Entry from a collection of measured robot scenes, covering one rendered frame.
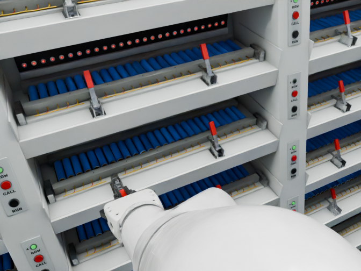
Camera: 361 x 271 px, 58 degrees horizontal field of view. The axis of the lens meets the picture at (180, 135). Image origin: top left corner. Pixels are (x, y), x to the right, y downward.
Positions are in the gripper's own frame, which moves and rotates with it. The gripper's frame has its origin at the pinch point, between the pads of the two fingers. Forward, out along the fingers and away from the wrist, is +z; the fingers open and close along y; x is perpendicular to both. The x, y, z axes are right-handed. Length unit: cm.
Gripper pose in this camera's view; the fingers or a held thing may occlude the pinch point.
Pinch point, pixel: (123, 196)
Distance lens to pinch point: 71.9
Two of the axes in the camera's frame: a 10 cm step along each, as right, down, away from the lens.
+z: -3.6, -1.3, 9.2
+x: -2.3, -9.5, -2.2
